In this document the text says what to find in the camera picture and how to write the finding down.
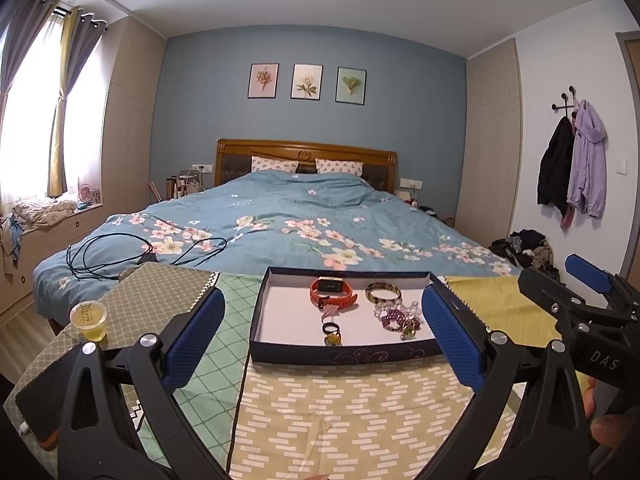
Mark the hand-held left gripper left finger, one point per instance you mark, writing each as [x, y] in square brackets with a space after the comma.
[197, 345]

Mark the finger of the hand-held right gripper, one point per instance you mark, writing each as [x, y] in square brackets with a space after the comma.
[590, 272]
[545, 292]

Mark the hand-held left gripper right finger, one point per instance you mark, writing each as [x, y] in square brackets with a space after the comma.
[452, 340]

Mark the dark blue shallow box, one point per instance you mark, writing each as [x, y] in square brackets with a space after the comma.
[285, 320]

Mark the amber bangle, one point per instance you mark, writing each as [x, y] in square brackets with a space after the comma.
[368, 293]

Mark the pink hair clip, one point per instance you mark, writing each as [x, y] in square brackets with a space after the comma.
[329, 314]

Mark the orange smartwatch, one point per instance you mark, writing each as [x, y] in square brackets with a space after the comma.
[330, 286]

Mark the person's right hand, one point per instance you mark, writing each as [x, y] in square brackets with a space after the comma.
[607, 430]

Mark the pile of dark clothes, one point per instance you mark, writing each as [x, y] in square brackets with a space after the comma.
[530, 252]

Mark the black power adapter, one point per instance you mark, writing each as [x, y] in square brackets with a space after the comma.
[146, 259]

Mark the yellow jelly cup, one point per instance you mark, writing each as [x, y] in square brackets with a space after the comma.
[90, 327]

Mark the purple jacket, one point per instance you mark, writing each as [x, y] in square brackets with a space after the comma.
[590, 160]

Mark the black jacket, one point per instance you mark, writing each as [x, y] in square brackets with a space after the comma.
[555, 165]

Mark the beige wardrobe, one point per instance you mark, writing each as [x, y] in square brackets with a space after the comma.
[487, 150]

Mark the smartphone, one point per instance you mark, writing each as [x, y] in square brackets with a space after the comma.
[45, 395]

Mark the cosmetics on nightstand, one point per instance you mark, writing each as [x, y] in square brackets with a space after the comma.
[182, 185]

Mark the room door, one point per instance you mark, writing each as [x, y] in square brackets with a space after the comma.
[631, 110]

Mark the black coat hook rack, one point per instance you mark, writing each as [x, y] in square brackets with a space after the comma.
[567, 102]

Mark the blue floral quilt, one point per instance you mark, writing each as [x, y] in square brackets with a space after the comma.
[300, 200]

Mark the window bench cabinet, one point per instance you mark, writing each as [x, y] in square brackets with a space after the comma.
[45, 250]

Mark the small pink fan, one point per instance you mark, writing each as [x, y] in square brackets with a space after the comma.
[86, 194]

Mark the white patterned pillow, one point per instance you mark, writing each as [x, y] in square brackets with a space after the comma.
[340, 167]
[275, 165]

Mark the crumpled beige blanket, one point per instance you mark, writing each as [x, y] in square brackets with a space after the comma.
[42, 212]

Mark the heap of mixed clothes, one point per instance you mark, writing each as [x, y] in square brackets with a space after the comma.
[12, 240]

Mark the wooden bed headboard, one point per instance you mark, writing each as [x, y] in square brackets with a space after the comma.
[305, 147]

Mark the beige cabinet by window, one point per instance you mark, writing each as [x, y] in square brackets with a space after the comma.
[132, 125]

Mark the framed pink flower picture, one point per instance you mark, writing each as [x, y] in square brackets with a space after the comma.
[263, 81]

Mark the framed green leaf picture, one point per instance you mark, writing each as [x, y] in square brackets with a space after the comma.
[351, 85]

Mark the framed cream flower picture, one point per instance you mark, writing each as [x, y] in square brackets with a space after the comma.
[307, 81]

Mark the grey and yellow curtain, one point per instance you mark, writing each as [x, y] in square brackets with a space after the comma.
[80, 60]

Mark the white wall switch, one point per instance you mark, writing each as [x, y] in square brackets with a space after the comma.
[621, 167]

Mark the white wall socket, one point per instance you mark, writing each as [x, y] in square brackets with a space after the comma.
[202, 167]
[410, 183]

